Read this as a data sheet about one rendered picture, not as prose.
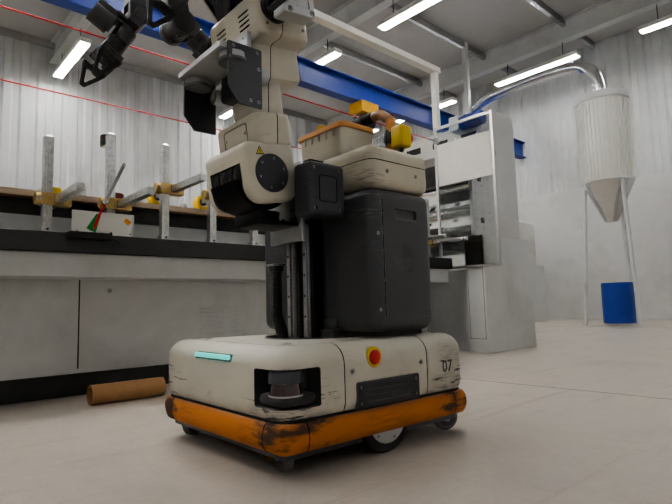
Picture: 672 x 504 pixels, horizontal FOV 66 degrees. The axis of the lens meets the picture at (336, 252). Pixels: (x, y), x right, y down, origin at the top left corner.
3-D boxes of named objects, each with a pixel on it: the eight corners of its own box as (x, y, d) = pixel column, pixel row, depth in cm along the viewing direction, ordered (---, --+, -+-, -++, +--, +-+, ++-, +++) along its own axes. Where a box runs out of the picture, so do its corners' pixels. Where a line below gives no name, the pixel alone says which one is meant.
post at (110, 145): (114, 239, 228) (116, 133, 233) (106, 238, 226) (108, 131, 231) (111, 240, 231) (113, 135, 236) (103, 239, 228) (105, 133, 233)
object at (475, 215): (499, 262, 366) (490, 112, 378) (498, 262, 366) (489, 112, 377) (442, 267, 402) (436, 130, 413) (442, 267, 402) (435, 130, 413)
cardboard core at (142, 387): (165, 377, 226) (93, 386, 206) (165, 396, 225) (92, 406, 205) (158, 376, 232) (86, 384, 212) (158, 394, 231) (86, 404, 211)
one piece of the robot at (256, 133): (272, 225, 173) (247, 44, 173) (348, 207, 144) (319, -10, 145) (199, 230, 156) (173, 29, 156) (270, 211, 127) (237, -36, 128)
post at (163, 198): (169, 243, 245) (169, 144, 250) (161, 242, 242) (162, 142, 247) (165, 243, 247) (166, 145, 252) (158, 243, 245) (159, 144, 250)
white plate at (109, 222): (134, 237, 233) (134, 215, 234) (71, 233, 216) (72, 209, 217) (133, 237, 233) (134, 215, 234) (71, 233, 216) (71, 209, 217)
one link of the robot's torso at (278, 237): (286, 247, 162) (285, 170, 165) (347, 236, 141) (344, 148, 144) (208, 242, 145) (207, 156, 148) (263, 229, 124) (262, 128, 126)
